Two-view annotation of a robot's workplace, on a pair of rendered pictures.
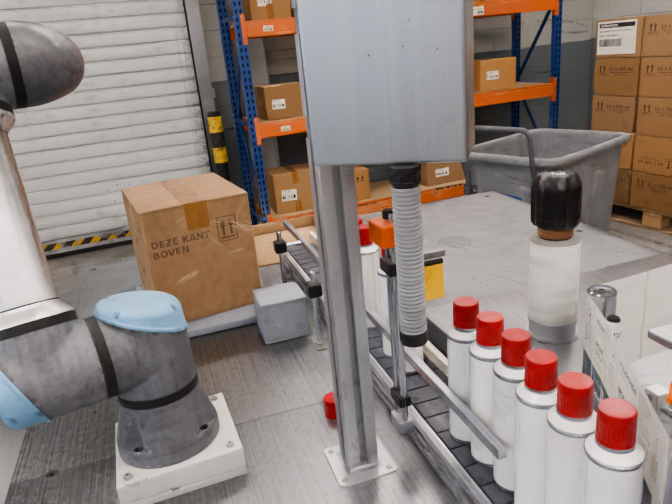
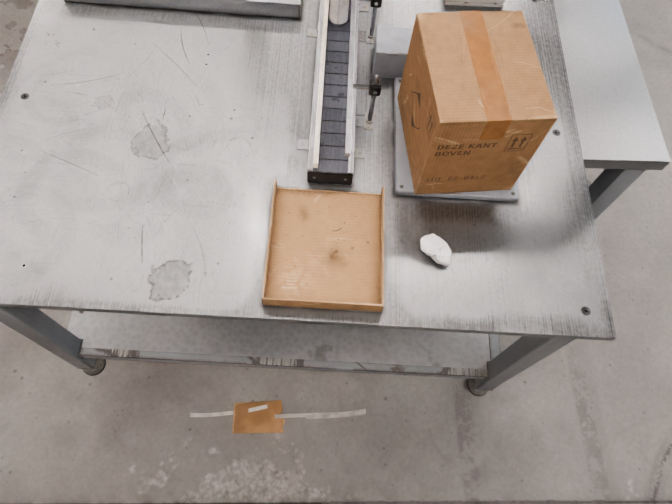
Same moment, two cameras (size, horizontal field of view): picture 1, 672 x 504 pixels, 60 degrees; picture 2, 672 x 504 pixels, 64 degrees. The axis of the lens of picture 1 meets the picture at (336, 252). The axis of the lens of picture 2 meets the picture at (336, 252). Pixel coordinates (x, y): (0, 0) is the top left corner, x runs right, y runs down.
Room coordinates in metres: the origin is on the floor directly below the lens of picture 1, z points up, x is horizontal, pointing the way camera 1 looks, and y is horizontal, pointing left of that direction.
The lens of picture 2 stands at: (2.27, 0.29, 1.94)
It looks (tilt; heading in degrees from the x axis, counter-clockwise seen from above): 65 degrees down; 192
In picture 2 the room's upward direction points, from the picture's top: 7 degrees clockwise
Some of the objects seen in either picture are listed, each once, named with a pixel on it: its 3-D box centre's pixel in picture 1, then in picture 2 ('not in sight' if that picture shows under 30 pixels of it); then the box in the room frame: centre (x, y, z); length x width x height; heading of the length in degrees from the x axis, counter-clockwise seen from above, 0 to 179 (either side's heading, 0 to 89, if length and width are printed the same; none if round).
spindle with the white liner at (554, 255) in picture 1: (554, 255); not in sight; (0.95, -0.38, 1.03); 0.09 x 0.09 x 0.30
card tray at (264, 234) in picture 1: (287, 238); (326, 243); (1.75, 0.15, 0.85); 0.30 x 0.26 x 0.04; 16
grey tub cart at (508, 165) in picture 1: (539, 199); not in sight; (3.17, -1.17, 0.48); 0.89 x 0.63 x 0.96; 128
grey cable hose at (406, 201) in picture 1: (409, 258); not in sight; (0.61, -0.08, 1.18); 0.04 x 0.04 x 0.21
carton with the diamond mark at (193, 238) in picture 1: (190, 243); (466, 106); (1.37, 0.35, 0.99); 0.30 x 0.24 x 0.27; 24
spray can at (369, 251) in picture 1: (367, 276); not in sight; (1.05, -0.06, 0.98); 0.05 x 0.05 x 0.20
